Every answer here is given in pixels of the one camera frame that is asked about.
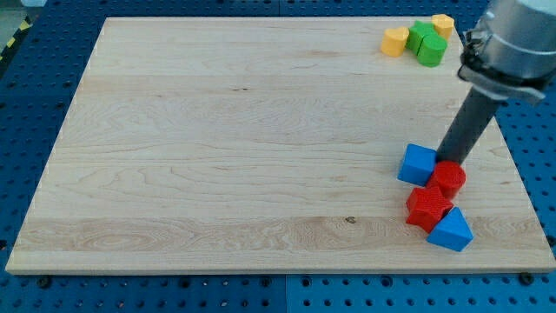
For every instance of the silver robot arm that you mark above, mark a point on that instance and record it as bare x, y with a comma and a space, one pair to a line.
510, 52

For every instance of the red star block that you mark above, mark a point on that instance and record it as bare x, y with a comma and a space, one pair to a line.
426, 207

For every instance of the wooden board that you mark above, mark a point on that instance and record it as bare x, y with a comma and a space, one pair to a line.
221, 145

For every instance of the blue cube block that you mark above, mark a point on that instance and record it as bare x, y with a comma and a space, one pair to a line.
417, 164

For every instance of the yellow heart block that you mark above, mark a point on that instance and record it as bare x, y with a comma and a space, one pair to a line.
394, 41

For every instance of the red cylinder block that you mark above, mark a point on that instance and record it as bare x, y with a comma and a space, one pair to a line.
449, 177

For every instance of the green hexagon block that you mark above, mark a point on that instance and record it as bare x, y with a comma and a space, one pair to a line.
417, 33

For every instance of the green cylinder block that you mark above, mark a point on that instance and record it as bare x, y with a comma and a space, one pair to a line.
432, 50

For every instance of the blue triangle block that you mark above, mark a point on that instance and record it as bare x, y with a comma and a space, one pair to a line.
452, 231

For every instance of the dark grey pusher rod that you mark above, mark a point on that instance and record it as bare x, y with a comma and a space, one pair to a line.
475, 113

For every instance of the yellow hexagon block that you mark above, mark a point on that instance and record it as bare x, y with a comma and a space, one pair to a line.
443, 25

